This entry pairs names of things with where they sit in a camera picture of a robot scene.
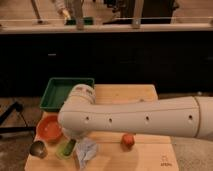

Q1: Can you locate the green pepper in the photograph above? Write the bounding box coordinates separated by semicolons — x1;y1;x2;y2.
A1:
63;139;76;156

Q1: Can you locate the black tripod stand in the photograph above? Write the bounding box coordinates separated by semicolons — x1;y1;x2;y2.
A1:
0;101;36;138

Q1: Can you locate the light blue cloth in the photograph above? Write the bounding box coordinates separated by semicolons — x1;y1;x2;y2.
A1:
76;138;98;170

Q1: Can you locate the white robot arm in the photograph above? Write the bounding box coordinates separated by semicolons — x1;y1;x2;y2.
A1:
58;84;213;141

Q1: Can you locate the small green cup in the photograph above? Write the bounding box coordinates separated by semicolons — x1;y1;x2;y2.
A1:
56;142;71;159

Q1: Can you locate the red tomato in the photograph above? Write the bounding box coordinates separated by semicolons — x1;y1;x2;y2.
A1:
121;133;135;148

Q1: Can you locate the green plastic tray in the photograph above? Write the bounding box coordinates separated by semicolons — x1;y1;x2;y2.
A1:
40;77;94;112

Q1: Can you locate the metal cup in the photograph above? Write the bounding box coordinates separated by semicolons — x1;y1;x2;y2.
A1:
29;140;47;159

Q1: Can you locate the red bowl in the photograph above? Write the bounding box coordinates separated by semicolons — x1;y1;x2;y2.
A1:
36;115;62;142

